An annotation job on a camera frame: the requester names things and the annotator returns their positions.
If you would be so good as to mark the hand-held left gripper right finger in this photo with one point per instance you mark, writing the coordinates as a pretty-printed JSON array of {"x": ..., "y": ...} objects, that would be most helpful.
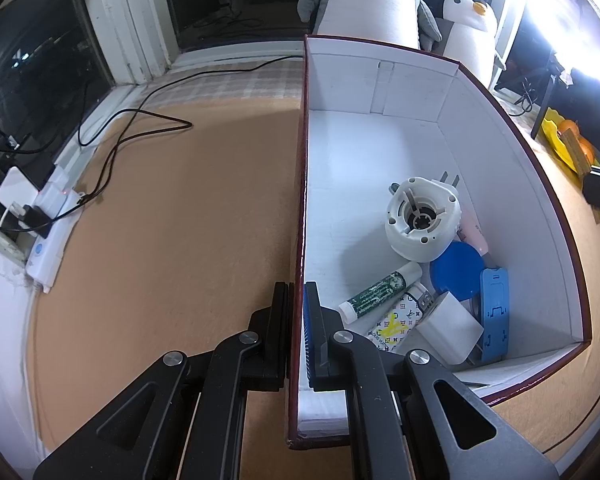
[{"x": 310, "y": 335}]

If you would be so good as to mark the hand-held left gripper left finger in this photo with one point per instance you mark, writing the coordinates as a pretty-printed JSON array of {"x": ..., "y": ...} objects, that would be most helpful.
[{"x": 280, "y": 330}]

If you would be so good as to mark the green white marker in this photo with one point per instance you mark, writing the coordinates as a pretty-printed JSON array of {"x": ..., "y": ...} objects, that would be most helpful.
[{"x": 375, "y": 295}]

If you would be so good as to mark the white patterned lighter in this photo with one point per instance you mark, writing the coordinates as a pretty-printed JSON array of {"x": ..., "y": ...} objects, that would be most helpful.
[{"x": 395, "y": 327}]

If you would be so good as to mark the white square wall charger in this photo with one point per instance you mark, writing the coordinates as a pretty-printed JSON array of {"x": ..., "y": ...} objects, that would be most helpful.
[{"x": 445, "y": 327}]

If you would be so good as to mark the small pink white bottle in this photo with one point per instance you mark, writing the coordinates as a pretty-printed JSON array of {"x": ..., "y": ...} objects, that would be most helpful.
[{"x": 472, "y": 235}]

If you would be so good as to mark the blue round lid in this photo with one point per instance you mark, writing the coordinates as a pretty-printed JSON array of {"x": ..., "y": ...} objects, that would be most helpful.
[{"x": 455, "y": 270}]

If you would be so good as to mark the white round plug-in device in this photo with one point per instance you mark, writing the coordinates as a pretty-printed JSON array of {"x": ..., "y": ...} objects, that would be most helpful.
[{"x": 420, "y": 220}]

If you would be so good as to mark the blue plastic phone stand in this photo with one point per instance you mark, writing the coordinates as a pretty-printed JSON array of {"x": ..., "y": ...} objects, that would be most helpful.
[{"x": 495, "y": 310}]

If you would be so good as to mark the dark red cardboard box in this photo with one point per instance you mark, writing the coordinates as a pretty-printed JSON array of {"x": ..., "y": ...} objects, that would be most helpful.
[{"x": 380, "y": 160}]

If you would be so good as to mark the orange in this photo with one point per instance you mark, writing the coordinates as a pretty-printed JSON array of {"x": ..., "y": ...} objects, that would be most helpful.
[
  {"x": 588, "y": 152},
  {"x": 570, "y": 126}
]

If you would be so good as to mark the yellow leaf-shaped bowl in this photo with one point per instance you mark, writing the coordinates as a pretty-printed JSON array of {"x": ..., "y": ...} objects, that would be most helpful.
[{"x": 552, "y": 132}]

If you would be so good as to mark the black tripod stand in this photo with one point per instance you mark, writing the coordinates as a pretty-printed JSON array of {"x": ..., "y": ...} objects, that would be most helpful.
[{"x": 546, "y": 110}]

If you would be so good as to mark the small penguin plush toy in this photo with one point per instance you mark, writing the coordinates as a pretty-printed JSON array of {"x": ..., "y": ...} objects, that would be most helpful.
[{"x": 467, "y": 40}]

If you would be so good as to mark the white power strip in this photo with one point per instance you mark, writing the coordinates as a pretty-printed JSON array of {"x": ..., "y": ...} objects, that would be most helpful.
[{"x": 47, "y": 255}]

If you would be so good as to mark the small white power adapter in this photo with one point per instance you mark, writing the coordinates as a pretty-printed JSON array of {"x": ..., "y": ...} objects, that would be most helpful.
[{"x": 55, "y": 190}]

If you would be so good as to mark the black plug adapter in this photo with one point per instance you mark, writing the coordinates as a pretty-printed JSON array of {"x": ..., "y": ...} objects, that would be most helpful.
[{"x": 35, "y": 220}]

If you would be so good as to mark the large penguin plush toy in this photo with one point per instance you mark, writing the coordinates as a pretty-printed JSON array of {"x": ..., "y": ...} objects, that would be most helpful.
[{"x": 370, "y": 5}]

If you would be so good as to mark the large white power adapter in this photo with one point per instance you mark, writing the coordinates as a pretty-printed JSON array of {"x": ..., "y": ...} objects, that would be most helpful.
[{"x": 15, "y": 185}]

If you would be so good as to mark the white window frame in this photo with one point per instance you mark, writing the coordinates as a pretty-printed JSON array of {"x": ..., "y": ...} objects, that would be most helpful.
[{"x": 130, "y": 20}]

